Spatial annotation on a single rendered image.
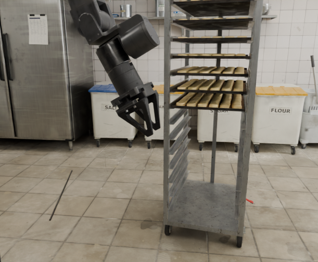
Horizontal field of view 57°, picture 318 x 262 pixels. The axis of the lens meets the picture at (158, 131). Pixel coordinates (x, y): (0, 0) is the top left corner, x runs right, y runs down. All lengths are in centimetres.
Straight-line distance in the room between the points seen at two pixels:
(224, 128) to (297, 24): 161
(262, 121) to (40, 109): 252
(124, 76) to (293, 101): 308
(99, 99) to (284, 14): 249
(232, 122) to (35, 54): 231
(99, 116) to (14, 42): 120
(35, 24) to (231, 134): 247
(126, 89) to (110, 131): 306
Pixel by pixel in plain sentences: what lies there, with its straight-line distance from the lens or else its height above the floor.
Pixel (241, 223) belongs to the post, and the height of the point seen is 20.
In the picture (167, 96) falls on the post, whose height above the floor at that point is 93.
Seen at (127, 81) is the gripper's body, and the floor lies 111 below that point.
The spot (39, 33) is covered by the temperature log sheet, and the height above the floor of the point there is 135.
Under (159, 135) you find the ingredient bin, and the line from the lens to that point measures 356.
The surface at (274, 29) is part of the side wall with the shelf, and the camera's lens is 415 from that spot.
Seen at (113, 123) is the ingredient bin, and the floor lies 32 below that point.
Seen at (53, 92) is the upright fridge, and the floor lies 72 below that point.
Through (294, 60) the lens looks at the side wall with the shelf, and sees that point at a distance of 422.
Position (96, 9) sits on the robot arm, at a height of 125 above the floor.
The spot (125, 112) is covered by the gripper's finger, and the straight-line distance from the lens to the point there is 59.
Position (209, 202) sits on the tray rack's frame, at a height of 15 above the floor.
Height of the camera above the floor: 117
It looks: 15 degrees down
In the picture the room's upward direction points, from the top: straight up
